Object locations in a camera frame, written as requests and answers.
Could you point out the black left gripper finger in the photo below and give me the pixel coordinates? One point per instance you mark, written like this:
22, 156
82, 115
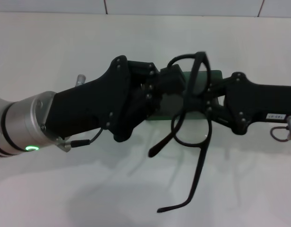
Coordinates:
169, 74
140, 104

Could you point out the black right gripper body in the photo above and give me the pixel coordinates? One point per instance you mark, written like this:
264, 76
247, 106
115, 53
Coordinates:
261, 101

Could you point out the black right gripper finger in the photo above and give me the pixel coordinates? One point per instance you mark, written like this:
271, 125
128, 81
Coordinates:
211, 107
218, 87

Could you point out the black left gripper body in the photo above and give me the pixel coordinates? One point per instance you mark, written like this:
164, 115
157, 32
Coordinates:
88, 106

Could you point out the green glasses case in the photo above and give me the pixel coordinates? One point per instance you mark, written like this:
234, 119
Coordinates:
215, 75

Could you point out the black glasses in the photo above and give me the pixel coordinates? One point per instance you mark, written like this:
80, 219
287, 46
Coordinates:
199, 165

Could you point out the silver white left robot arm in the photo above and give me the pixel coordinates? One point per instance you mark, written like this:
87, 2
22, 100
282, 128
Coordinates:
20, 123

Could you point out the silver cylindrical left wrist post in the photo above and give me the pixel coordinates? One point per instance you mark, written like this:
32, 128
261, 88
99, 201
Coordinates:
81, 80

